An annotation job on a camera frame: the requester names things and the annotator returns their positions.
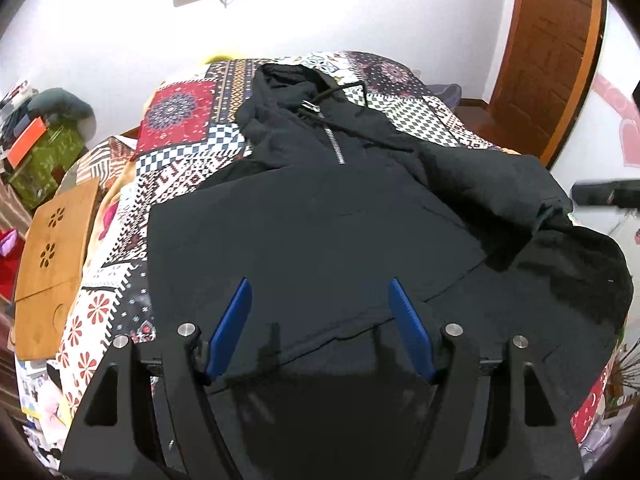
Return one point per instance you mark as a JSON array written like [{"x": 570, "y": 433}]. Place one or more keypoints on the black zip hoodie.
[{"x": 325, "y": 220}]

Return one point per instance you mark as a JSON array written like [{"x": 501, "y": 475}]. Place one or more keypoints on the green cloth covered box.
[{"x": 45, "y": 165}]

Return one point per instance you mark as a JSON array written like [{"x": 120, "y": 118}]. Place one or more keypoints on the grey neck pillow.
[{"x": 60, "y": 102}]

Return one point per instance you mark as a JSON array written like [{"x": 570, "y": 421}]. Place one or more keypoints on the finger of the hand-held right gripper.
[{"x": 600, "y": 193}]

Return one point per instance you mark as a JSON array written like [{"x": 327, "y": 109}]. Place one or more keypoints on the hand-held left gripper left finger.
[{"x": 231, "y": 330}]

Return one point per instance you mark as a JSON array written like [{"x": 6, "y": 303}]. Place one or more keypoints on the orange flat box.
[{"x": 27, "y": 142}]

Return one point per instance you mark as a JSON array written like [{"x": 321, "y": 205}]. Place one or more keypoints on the brown wooden door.
[{"x": 545, "y": 60}]

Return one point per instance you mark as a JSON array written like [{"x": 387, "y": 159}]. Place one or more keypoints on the grey crumpled cloth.
[{"x": 447, "y": 94}]

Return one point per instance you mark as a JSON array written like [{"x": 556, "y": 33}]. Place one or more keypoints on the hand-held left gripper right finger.
[{"x": 407, "y": 330}]

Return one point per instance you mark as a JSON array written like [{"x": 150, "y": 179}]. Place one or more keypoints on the wooden lap desk flower cutouts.
[{"x": 50, "y": 270}]

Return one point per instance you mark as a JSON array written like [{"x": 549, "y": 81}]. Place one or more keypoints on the patchwork printed bedspread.
[{"x": 185, "y": 110}]

